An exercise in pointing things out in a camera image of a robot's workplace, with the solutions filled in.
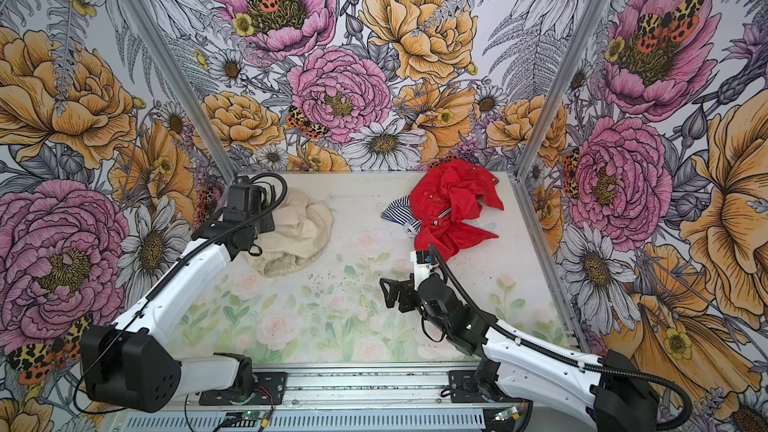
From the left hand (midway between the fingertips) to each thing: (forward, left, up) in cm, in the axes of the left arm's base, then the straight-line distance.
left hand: (256, 222), depth 83 cm
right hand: (-16, -38, -7) cm, 42 cm away
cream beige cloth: (+4, -10, -9) cm, 14 cm away
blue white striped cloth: (+17, -40, -18) cm, 47 cm away
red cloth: (+13, -54, -4) cm, 56 cm away
